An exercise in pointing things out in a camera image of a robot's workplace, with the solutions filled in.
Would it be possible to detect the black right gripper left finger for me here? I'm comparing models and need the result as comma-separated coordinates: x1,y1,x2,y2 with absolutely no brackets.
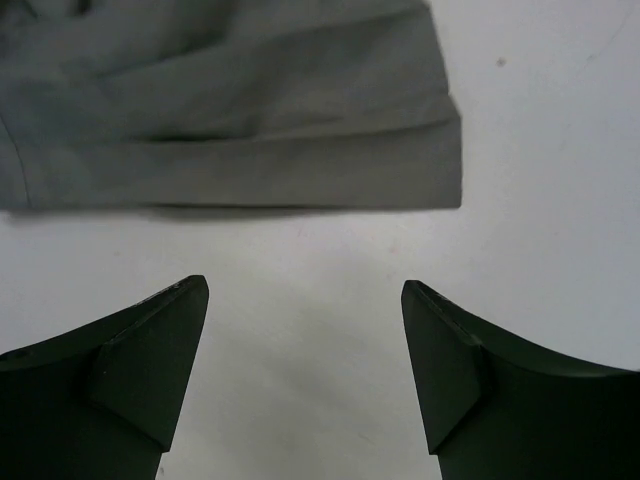
1,275,209,479

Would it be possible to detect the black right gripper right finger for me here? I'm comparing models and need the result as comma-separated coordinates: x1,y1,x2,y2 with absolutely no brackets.
401,280,639,480

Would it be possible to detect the grey pleated skirt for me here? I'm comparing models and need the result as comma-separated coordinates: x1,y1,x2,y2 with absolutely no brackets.
1,1,463,211

